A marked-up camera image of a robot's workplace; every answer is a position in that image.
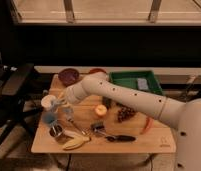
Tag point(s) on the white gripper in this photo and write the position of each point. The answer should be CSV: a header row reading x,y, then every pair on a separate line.
x,y
64,104

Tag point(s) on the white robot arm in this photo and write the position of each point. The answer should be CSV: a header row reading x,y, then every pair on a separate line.
x,y
184,117

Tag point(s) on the white paper cup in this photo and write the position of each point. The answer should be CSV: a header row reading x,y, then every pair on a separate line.
x,y
47,101

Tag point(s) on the metal measuring cup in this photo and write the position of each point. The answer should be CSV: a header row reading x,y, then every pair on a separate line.
x,y
60,134

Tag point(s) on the purple bowl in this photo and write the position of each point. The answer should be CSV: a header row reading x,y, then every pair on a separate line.
x,y
68,76

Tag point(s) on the yellow apple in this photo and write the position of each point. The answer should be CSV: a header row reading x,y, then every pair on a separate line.
x,y
100,110

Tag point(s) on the yellow banana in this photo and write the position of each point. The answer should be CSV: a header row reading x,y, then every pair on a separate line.
x,y
75,143

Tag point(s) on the black office chair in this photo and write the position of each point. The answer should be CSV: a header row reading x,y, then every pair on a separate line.
x,y
12,100

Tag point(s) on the dark purple grapes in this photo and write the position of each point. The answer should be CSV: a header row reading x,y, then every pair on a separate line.
x,y
125,113

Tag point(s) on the green plastic tray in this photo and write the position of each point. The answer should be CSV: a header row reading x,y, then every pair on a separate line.
x,y
129,79

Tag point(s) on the grey sponge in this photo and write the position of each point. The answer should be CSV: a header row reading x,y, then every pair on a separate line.
x,y
142,84

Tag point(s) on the orange carrot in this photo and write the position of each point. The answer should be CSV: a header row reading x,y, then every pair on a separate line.
x,y
148,125

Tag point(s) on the black handled scoop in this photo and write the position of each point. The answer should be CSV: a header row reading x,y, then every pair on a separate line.
x,y
99,129

